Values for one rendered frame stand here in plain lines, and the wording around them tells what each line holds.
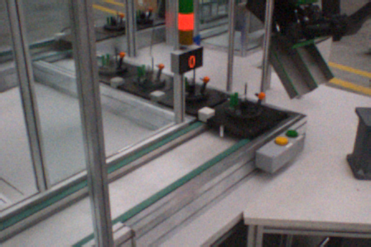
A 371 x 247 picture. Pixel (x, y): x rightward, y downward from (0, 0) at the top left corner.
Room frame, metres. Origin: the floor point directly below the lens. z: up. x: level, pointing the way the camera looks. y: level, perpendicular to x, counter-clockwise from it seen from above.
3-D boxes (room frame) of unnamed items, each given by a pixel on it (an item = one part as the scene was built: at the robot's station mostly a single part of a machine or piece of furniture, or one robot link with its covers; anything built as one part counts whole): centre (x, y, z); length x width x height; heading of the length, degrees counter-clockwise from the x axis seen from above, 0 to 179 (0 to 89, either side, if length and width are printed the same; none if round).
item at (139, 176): (1.32, 0.00, 0.91); 0.84 x 0.28 x 0.10; 139
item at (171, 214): (1.23, -0.15, 0.91); 0.89 x 0.06 x 0.11; 139
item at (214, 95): (1.70, -0.02, 1.01); 0.24 x 0.24 x 0.13; 49
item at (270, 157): (1.33, -0.32, 0.93); 0.21 x 0.07 x 0.06; 139
